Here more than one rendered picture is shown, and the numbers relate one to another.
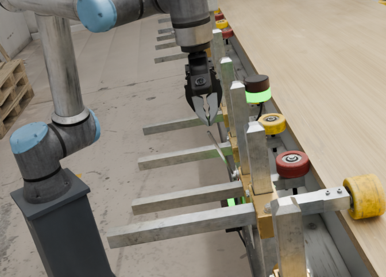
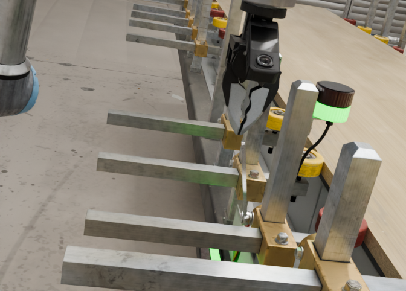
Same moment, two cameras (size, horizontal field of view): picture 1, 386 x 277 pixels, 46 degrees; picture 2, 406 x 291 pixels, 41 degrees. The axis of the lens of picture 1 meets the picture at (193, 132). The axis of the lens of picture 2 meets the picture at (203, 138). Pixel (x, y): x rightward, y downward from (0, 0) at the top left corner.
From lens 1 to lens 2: 0.32 m
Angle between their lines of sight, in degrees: 10
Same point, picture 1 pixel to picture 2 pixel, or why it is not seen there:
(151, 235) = (140, 280)
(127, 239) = (96, 276)
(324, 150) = (386, 220)
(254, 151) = (351, 189)
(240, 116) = (295, 134)
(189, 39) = not seen: outside the picture
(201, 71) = (268, 47)
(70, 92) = (16, 30)
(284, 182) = not seen: hidden behind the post
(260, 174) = (343, 230)
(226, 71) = not seen: hidden behind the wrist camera
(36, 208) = not seen: outside the picture
